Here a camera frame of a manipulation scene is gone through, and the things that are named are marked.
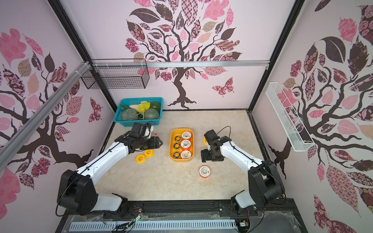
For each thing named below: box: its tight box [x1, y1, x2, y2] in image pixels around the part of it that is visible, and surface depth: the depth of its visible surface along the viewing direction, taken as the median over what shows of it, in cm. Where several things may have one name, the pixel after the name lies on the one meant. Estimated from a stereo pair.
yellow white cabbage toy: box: [128, 100, 151, 113], surface depth 115 cm
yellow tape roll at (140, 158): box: [135, 153, 146, 165], surface depth 93 cm
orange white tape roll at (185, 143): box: [180, 139, 191, 149], surface depth 97 cm
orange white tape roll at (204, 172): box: [198, 165, 211, 179], surface depth 87 cm
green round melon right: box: [143, 108, 160, 120], surface depth 106 cm
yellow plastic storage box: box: [169, 128, 195, 163], surface depth 97 cm
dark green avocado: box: [149, 101, 161, 113], surface depth 115 cm
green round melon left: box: [121, 108, 139, 121], surface depth 105 cm
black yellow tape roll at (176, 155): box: [172, 151, 181, 159], surface depth 95 cm
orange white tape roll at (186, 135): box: [181, 131, 192, 140], surface depth 102 cm
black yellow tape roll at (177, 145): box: [173, 142, 182, 150], surface depth 100 cm
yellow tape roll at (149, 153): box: [144, 149, 154, 158], surface depth 96 cm
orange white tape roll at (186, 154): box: [180, 149, 192, 159], surface depth 94 cm
